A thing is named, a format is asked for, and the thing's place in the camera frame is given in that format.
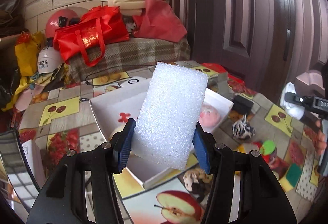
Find yellow green scrub sponge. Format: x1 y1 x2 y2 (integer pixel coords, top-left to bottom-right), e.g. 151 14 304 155
279 164 302 192

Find red plush apple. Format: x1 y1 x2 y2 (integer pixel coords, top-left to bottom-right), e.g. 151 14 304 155
252 140 277 165

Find brown braided hair tie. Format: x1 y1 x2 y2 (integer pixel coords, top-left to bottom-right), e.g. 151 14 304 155
182 168 214 201

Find zebra print scrunchie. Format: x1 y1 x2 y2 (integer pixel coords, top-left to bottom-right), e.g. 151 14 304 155
232 115 256 140

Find pale yellow sponge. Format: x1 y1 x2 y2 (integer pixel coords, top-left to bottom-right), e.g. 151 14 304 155
109 125 126 141

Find pink plush toy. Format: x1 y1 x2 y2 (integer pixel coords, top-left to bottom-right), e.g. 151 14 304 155
198 104 221 128

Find white foam block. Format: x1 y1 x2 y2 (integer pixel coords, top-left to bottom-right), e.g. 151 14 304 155
132 63 208 170

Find white glove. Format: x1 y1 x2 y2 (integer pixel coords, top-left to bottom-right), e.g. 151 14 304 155
280 82 305 120

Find person's right hand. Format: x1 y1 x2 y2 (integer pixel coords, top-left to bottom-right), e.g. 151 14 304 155
315 120 327 155

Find black power adapter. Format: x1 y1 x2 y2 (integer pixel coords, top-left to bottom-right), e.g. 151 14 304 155
232 95 254 115

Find small white card stand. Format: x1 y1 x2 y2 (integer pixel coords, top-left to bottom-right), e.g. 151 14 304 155
207 72 229 94

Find white cardboard box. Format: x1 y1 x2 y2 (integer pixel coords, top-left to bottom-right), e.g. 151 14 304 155
90 79 233 189

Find white helmet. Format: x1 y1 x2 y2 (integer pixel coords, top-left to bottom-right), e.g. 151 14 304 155
37 46 64 74

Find yellow gift bag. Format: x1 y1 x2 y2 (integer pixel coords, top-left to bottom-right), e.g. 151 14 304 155
15 31 45 77

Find red tote bag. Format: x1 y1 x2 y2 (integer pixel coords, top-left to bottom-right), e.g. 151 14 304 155
53 6 130 67

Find plaid covered bench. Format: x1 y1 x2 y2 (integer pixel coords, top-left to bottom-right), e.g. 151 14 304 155
68 38 191 82

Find dark red cloth bag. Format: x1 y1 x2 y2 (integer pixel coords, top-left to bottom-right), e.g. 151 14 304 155
133 0 187 43

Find red helmet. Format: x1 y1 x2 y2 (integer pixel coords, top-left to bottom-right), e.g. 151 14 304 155
45 8 80 39

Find black cable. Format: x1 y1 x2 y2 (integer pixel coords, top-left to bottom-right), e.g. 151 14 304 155
84 64 157 86

